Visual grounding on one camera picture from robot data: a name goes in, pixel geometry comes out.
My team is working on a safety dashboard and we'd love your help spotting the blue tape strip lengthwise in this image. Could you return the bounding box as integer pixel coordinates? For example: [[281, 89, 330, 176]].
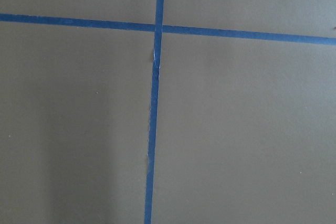
[[144, 0, 164, 224]]

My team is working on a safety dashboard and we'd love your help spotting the blue tape strip crosswise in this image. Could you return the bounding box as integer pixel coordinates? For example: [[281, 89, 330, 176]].
[[1, 14, 335, 46]]

